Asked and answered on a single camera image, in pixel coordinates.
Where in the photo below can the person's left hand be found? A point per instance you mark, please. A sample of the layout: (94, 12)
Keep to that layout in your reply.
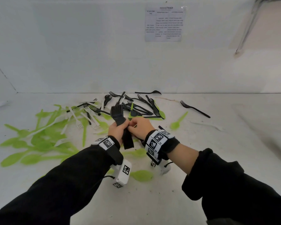
(117, 132)

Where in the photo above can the person's right hand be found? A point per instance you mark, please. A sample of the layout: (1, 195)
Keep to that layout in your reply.
(141, 127)

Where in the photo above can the stack of black spoons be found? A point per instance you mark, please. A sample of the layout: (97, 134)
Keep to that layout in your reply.
(117, 113)

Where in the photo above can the pile of white plastic forks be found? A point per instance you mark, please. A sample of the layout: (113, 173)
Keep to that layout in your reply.
(78, 122)

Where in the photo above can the pile of black plastic forks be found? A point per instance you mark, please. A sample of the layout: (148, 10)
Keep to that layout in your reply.
(194, 108)

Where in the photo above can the pile of plastic cutlery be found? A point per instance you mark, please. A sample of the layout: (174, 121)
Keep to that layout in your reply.
(37, 140)

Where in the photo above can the person's left forearm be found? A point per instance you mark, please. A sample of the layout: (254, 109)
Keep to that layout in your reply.
(61, 189)

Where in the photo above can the black marker left wrist band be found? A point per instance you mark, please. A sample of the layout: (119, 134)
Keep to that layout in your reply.
(108, 147)

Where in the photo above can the black marker wrist band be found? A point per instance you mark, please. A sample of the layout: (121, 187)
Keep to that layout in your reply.
(108, 147)
(164, 142)

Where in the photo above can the black marker right wrist band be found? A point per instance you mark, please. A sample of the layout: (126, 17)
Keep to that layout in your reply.
(164, 142)

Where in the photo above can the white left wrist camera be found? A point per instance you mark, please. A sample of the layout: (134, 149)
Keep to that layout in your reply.
(121, 173)

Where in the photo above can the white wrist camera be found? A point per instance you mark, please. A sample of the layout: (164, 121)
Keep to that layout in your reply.
(121, 173)
(164, 168)

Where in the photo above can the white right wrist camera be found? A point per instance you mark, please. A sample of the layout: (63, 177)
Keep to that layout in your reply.
(164, 168)

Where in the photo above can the printed paper wall notice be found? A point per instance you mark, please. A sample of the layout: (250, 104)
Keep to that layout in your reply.
(165, 24)

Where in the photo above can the metal wall bracket frame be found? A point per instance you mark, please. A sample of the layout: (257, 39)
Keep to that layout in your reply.
(245, 28)

